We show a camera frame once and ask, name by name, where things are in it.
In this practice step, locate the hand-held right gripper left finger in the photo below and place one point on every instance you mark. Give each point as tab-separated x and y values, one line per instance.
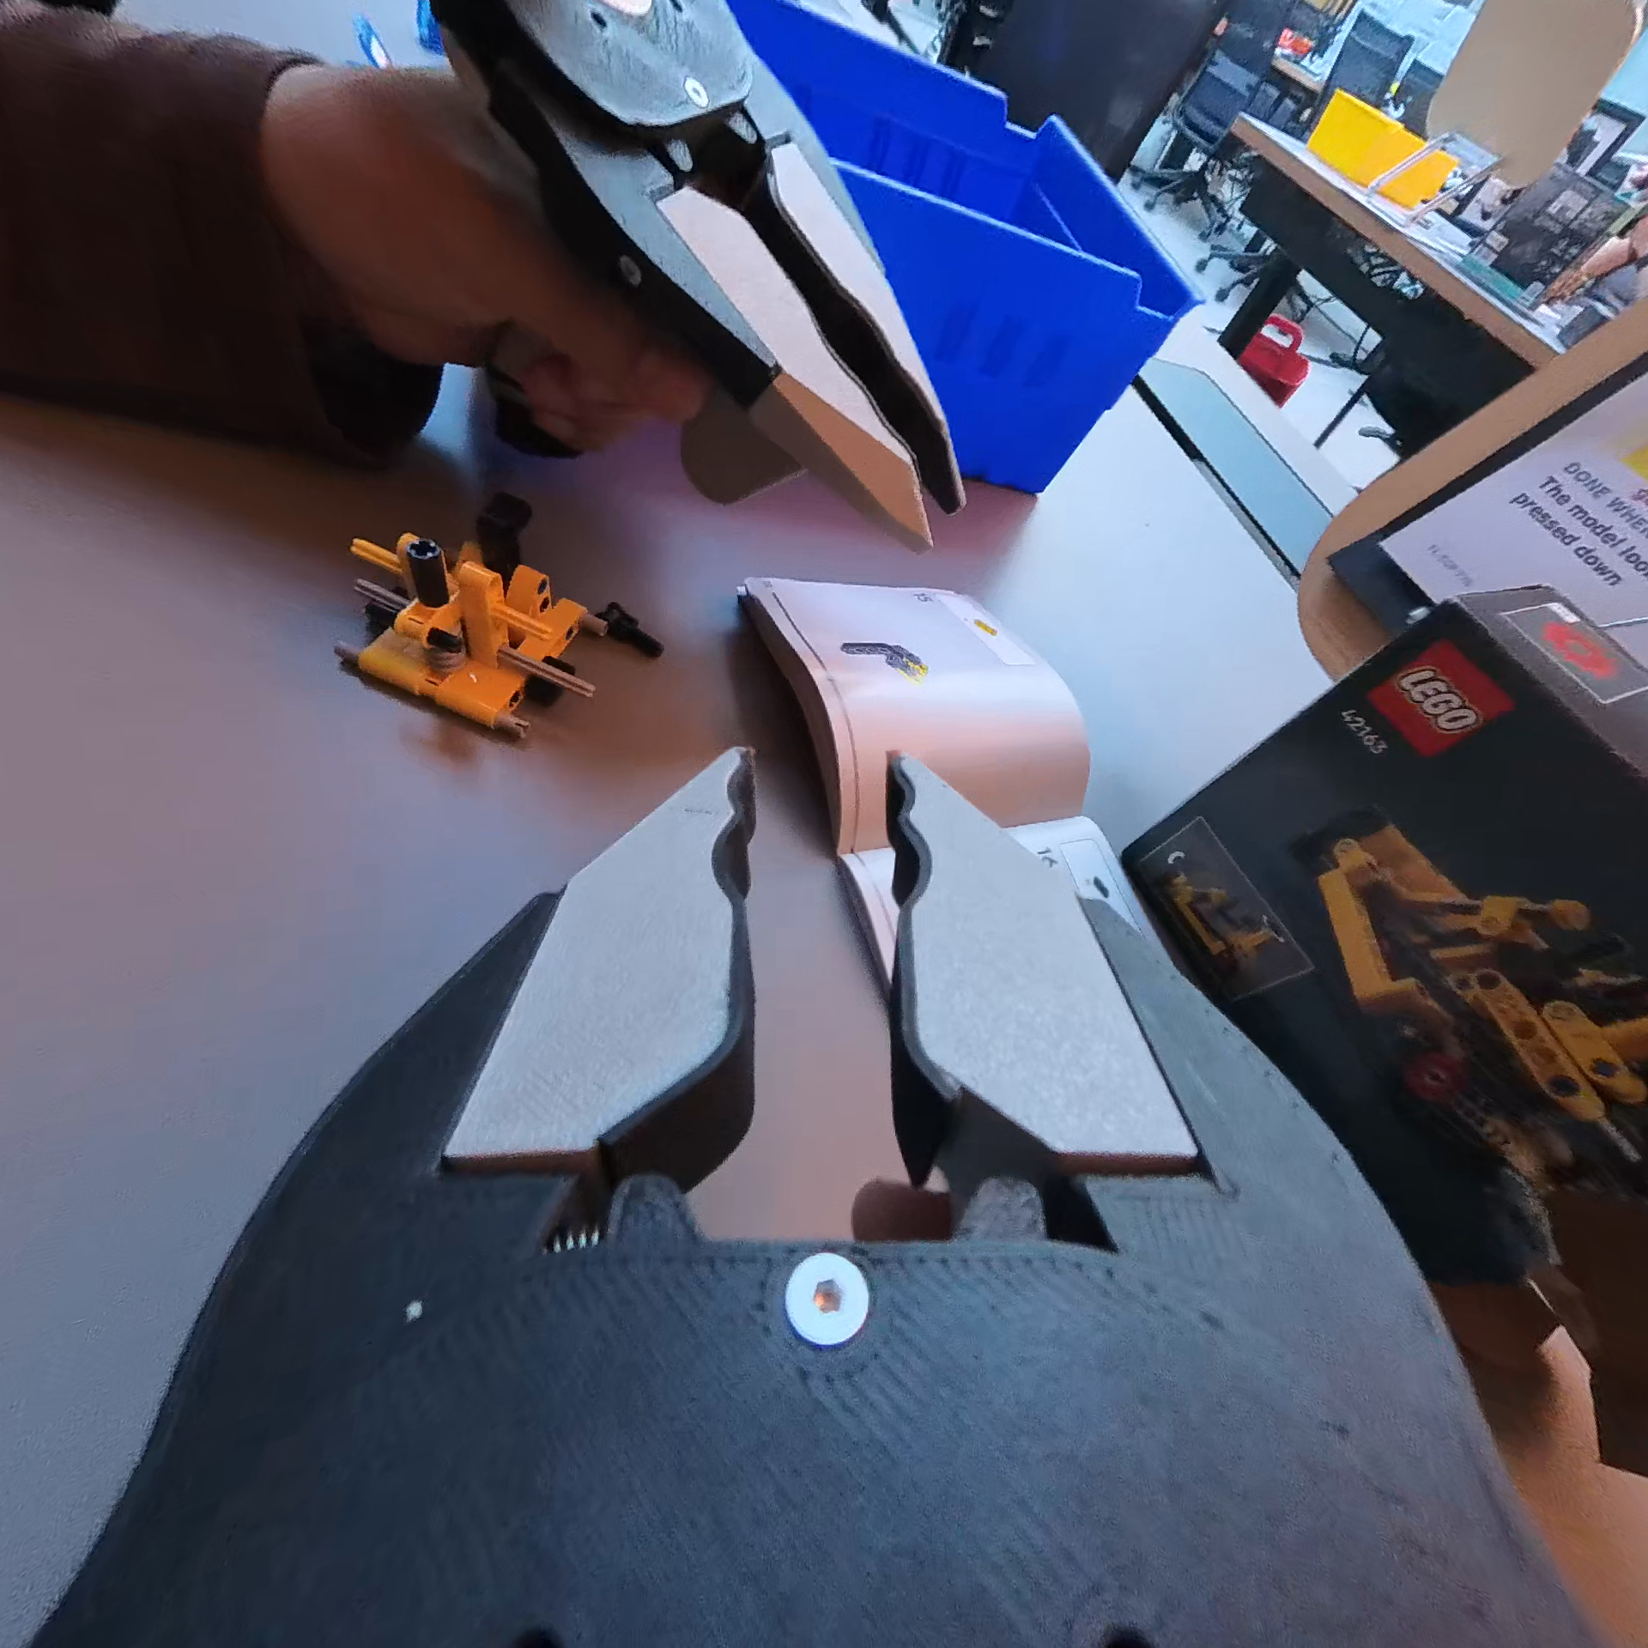
605	1005

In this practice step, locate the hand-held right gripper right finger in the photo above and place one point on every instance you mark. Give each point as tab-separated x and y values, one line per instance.
1029	1019

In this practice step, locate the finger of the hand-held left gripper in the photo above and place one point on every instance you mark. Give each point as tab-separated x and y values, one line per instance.
823	414
856	271

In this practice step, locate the lego instruction booklet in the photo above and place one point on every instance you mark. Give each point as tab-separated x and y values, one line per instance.
952	721

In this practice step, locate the small black lego pin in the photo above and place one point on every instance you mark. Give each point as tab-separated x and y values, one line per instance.
631	632

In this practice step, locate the black lego box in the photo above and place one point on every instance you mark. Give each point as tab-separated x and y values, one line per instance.
1390	927

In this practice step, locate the yellow lego model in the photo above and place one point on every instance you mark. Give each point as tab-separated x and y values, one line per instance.
464	632

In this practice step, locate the person's left hand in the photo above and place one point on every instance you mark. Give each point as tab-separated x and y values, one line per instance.
425	219

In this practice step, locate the large blue plastic bin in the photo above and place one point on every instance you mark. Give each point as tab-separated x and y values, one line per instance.
1017	297

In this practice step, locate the small blue object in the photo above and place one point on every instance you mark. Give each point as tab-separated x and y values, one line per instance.
373	39

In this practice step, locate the black office chair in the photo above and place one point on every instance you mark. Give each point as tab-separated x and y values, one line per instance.
1210	116
1368	60

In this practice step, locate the grey desk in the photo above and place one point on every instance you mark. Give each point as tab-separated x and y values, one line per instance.
1236	451

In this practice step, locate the red container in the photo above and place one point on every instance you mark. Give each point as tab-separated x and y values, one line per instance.
1275	362

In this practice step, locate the round wooden table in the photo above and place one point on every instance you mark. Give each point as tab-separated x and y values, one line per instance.
1339	618

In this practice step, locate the yellow plastic bin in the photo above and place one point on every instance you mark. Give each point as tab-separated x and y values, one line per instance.
1365	142

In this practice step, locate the long wooden desk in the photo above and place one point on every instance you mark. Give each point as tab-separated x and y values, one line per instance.
1416	252

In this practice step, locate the beige board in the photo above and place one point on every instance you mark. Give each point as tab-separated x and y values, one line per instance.
1531	79

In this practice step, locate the framed instruction sign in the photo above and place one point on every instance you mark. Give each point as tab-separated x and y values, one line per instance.
1531	503

